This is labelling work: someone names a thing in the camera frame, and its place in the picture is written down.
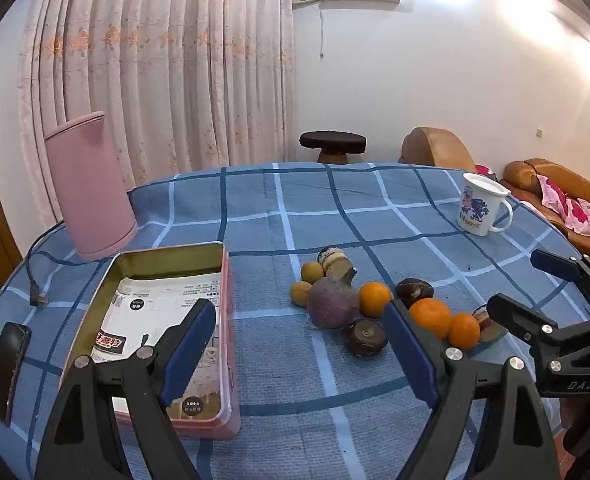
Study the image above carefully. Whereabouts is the brown leather sofa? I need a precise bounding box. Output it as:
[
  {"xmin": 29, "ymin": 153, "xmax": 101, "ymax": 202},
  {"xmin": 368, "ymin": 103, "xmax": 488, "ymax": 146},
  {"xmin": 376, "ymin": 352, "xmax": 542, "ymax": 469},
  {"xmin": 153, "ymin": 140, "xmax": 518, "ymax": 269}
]
[{"xmin": 504, "ymin": 158, "xmax": 590, "ymax": 256}]

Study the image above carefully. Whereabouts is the blue checked tablecloth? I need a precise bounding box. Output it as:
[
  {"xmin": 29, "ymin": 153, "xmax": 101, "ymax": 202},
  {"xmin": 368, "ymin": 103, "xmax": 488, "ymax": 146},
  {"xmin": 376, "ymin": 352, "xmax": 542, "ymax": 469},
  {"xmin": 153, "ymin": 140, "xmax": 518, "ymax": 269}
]
[{"xmin": 0, "ymin": 161, "xmax": 590, "ymax": 480}]

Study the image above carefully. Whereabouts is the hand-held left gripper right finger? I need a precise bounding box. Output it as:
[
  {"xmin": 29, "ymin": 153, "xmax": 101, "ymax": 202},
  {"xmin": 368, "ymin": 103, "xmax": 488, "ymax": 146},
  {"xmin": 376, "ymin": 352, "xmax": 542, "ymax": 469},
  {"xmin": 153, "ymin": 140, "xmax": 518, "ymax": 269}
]
[{"xmin": 382, "ymin": 299, "xmax": 561, "ymax": 480}]

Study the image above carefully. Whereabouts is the pink floral curtain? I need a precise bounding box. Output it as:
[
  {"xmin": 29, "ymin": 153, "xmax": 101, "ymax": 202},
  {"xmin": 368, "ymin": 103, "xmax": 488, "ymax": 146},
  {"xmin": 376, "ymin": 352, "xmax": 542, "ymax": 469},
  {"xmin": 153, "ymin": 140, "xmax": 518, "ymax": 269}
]
[{"xmin": 17, "ymin": 0, "xmax": 297, "ymax": 216}]

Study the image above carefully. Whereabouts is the white printed mug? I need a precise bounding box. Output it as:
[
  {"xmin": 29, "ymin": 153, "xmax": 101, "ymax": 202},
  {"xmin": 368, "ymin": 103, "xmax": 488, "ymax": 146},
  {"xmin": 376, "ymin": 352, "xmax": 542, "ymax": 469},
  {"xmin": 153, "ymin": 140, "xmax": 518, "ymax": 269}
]
[{"xmin": 456, "ymin": 172, "xmax": 514, "ymax": 237}]

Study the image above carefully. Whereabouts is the black phone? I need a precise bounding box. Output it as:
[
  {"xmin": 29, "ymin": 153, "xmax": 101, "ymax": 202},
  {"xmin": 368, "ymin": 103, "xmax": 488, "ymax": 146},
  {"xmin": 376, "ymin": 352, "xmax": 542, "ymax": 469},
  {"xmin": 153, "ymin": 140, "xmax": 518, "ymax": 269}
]
[{"xmin": 0, "ymin": 322, "xmax": 32, "ymax": 427}]

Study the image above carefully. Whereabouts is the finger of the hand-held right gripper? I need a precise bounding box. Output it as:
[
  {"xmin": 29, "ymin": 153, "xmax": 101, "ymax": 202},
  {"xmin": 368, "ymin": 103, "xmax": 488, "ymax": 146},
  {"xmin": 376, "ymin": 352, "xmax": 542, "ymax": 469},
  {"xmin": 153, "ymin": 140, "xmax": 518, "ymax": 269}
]
[
  {"xmin": 530, "ymin": 249, "xmax": 590, "ymax": 311},
  {"xmin": 486, "ymin": 294, "xmax": 590, "ymax": 356}
]

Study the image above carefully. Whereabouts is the black power cable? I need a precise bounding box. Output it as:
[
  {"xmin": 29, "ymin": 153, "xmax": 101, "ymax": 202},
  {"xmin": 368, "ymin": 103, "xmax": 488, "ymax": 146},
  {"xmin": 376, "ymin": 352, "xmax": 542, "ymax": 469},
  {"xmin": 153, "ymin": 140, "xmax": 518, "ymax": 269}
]
[{"xmin": 26, "ymin": 220, "xmax": 70, "ymax": 307}]

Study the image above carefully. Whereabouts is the pink tin box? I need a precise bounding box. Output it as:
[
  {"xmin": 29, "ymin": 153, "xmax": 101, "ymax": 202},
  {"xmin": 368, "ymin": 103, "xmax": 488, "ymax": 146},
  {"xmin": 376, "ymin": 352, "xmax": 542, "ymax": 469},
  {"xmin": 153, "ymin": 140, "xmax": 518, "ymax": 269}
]
[{"xmin": 59, "ymin": 241, "xmax": 242, "ymax": 441}]

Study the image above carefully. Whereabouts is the striped round cake piece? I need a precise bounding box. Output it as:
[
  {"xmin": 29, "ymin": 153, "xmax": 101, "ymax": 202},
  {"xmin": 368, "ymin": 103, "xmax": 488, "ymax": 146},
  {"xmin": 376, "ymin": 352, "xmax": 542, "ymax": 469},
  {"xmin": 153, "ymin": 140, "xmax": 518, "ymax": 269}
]
[{"xmin": 318, "ymin": 246, "xmax": 358, "ymax": 286}]

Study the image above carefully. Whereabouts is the brown leather armchair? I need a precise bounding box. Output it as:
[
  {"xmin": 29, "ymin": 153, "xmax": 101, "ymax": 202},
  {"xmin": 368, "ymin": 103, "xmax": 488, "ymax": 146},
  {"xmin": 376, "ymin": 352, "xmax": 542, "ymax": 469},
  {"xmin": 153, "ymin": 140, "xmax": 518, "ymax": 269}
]
[{"xmin": 399, "ymin": 127, "xmax": 477, "ymax": 173}]

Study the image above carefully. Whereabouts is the pink floral cushion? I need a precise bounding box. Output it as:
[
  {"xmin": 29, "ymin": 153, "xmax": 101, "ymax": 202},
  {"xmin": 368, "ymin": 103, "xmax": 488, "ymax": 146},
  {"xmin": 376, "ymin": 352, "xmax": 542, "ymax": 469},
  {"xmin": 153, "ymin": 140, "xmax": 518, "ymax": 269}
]
[{"xmin": 538, "ymin": 174, "xmax": 590, "ymax": 241}]

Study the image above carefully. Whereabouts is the layered cake slice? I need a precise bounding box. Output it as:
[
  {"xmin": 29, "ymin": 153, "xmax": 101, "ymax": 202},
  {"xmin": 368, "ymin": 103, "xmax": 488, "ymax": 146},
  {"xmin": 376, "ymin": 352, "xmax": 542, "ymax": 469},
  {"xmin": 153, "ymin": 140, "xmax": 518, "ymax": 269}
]
[{"xmin": 472, "ymin": 306, "xmax": 508, "ymax": 343}]

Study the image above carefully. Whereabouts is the dark round stool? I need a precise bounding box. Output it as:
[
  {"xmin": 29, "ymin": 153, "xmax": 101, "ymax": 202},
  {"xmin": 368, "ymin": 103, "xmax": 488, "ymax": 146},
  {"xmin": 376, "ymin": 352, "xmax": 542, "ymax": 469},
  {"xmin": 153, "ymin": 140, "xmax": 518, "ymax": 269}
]
[{"xmin": 299, "ymin": 130, "xmax": 366, "ymax": 164}]

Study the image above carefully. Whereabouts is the purple passion fruit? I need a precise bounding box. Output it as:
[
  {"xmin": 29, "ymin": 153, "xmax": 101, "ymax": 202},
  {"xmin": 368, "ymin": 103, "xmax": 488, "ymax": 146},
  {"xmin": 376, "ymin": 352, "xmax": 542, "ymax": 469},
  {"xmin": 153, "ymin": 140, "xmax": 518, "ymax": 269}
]
[{"xmin": 306, "ymin": 276, "xmax": 361, "ymax": 330}]

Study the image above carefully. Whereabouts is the pink electric kettle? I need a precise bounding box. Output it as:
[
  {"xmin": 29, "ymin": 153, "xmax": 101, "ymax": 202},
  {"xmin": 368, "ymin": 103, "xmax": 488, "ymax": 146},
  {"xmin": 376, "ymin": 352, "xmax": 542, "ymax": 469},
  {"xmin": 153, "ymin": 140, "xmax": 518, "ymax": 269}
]
[{"xmin": 43, "ymin": 111, "xmax": 138, "ymax": 262}]

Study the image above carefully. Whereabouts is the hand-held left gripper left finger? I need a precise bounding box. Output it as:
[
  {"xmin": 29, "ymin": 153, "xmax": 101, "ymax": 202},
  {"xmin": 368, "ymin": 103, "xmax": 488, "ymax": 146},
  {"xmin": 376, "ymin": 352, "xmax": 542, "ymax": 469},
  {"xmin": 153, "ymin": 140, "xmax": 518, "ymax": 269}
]
[{"xmin": 35, "ymin": 298, "xmax": 217, "ymax": 480}]

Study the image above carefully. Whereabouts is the orange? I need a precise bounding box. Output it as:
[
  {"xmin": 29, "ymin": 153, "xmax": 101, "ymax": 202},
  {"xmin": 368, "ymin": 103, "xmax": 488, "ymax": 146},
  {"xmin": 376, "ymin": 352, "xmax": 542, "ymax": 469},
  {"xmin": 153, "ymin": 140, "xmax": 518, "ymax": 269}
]
[
  {"xmin": 409, "ymin": 298, "xmax": 452, "ymax": 339},
  {"xmin": 448, "ymin": 312, "xmax": 481, "ymax": 351},
  {"xmin": 358, "ymin": 282, "xmax": 392, "ymax": 318}
]

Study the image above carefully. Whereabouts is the printed paper sheet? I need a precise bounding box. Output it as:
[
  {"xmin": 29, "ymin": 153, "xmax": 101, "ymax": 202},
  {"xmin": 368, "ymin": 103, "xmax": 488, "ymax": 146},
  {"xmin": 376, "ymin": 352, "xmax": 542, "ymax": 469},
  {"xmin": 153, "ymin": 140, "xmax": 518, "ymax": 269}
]
[{"xmin": 91, "ymin": 272, "xmax": 223, "ymax": 418}]

